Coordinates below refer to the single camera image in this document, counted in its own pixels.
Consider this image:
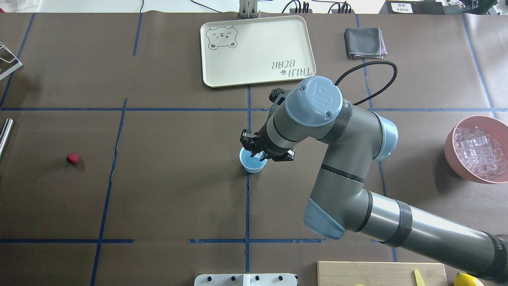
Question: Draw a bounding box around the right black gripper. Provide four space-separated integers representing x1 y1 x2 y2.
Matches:
240 129 295 162

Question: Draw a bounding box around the red strawberry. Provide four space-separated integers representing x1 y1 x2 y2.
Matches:
65 153 80 165

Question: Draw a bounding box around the clear ice cubes pile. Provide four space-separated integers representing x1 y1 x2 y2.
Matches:
452 126 508 180

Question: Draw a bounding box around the steel muddler black tip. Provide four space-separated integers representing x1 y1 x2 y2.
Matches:
0 118 14 159

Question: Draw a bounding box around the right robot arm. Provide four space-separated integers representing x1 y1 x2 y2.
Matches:
240 75 507 286

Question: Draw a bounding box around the light blue cup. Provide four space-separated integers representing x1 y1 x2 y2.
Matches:
239 148 268 174

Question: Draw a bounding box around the cream bear tray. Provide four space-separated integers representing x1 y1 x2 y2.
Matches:
200 15 316 88

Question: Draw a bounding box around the wooden cutting board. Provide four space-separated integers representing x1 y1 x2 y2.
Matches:
316 261 448 286

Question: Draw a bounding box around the black power strip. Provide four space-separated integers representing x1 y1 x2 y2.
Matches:
282 0 354 14

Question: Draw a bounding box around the folded grey cloth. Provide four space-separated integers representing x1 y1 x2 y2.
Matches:
344 27 388 59

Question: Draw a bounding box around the yellow plastic knife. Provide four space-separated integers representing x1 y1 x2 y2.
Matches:
414 269 425 286

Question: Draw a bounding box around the pink bowl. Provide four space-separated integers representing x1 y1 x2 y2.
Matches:
444 115 507 184

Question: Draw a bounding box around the yellow lemon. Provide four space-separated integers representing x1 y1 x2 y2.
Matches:
454 272 484 286

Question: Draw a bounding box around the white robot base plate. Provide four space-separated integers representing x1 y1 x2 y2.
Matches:
194 273 299 286

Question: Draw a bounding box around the grey metal post mount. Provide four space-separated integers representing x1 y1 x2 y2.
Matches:
239 0 259 19

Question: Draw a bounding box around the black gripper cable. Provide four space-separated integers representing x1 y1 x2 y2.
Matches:
335 60 398 106

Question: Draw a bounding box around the white wire cup rack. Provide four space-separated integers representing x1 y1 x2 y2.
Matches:
0 42 23 80

